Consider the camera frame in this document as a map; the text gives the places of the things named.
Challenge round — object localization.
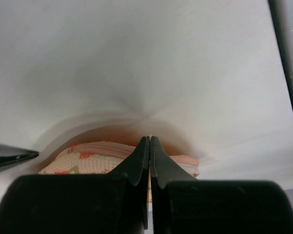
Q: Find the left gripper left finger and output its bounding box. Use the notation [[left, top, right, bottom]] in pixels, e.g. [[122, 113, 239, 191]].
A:
[[0, 137, 149, 234]]

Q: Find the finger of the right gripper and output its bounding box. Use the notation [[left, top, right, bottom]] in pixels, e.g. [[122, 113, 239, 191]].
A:
[[0, 144, 40, 172]]

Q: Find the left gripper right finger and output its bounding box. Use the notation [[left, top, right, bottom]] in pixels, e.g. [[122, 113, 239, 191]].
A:
[[150, 136, 293, 234]]

